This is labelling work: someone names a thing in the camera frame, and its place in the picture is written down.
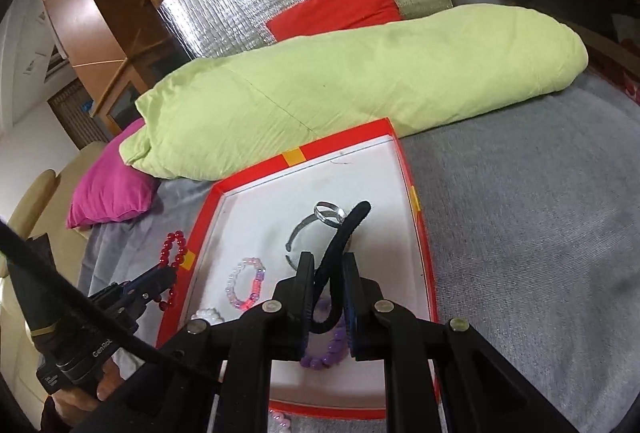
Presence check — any brown woven cabinet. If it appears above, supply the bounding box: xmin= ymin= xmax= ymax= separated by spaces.
xmin=48 ymin=79 xmax=109 ymax=150

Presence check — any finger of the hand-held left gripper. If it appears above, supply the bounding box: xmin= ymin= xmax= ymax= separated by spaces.
xmin=117 ymin=287 xmax=177 ymax=314
xmin=119 ymin=265 xmax=179 ymax=290

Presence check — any purple bead bracelet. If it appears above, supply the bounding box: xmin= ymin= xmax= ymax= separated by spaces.
xmin=299 ymin=297 xmax=349 ymax=370

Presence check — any black cable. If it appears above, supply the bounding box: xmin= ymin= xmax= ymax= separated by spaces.
xmin=0 ymin=217 xmax=223 ymax=382

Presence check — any red cushion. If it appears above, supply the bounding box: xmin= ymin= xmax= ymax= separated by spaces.
xmin=266 ymin=0 xmax=404 ymax=43

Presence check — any magenta pillow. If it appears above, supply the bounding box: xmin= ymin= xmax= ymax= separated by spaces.
xmin=66 ymin=118 xmax=161 ymax=229

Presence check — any red shallow cardboard box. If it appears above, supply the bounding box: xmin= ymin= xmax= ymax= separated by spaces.
xmin=156 ymin=118 xmax=442 ymax=422

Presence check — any light green pillow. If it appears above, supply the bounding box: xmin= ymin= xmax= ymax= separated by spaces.
xmin=120 ymin=4 xmax=590 ymax=182

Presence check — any small pink white bead bracelet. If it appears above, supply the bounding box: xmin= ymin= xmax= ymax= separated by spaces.
xmin=267 ymin=408 xmax=294 ymax=433

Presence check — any black hair tie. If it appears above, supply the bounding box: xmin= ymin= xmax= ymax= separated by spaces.
xmin=312 ymin=200 xmax=372 ymax=337

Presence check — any wooden cabinet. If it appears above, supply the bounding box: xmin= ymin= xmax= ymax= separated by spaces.
xmin=37 ymin=0 xmax=174 ymax=134

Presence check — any clear pink bead bracelet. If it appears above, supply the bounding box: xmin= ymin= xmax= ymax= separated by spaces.
xmin=227 ymin=257 xmax=266 ymax=310

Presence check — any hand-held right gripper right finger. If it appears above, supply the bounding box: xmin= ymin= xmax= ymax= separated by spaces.
xmin=342 ymin=253 xmax=576 ymax=433

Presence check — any grey blanket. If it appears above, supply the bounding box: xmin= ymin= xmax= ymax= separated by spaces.
xmin=75 ymin=65 xmax=640 ymax=433

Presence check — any person's left hand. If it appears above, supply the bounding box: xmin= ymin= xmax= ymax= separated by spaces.
xmin=50 ymin=359 xmax=124 ymax=415

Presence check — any red bead bracelet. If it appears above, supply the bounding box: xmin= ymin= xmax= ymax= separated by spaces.
xmin=158 ymin=231 xmax=189 ymax=312

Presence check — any beige sofa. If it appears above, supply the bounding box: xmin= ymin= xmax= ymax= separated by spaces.
xmin=0 ymin=140 xmax=109 ymax=364

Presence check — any silver bangle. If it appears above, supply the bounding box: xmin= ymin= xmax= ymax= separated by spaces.
xmin=284 ymin=201 xmax=362 ymax=270

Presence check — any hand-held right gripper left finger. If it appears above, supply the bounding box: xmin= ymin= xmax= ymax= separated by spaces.
xmin=95 ymin=252 xmax=316 ymax=433

